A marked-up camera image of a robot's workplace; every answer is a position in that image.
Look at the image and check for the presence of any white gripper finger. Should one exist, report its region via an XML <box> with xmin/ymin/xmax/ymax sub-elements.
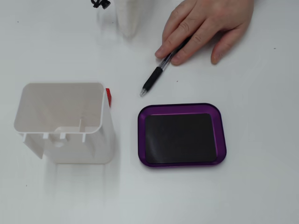
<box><xmin>116</xmin><ymin>0</ymin><xmax>143</xmax><ymax>37</ymax></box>

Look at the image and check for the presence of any black clear ballpoint pen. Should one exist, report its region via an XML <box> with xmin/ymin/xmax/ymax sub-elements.
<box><xmin>139</xmin><ymin>37</ymin><xmax>192</xmax><ymax>98</ymax></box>

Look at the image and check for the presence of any white plastic pen holder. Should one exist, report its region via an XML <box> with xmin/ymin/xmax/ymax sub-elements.
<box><xmin>13</xmin><ymin>81</ymin><xmax>115</xmax><ymax>165</ymax></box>

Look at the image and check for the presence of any bare human hand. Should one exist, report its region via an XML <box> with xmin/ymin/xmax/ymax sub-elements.
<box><xmin>155</xmin><ymin>0</ymin><xmax>255</xmax><ymax>66</ymax></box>

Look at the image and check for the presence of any small red perforated block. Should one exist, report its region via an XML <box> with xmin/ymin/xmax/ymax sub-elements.
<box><xmin>105</xmin><ymin>88</ymin><xmax>113</xmax><ymax>108</ymax></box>

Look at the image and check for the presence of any purple metal tray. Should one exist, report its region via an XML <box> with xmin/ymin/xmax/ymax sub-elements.
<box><xmin>137</xmin><ymin>102</ymin><xmax>228</xmax><ymax>168</ymax></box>

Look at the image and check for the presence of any black rectangular tray pad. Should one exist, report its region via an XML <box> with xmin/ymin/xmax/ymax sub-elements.
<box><xmin>144</xmin><ymin>113</ymin><xmax>217</xmax><ymax>164</ymax></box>

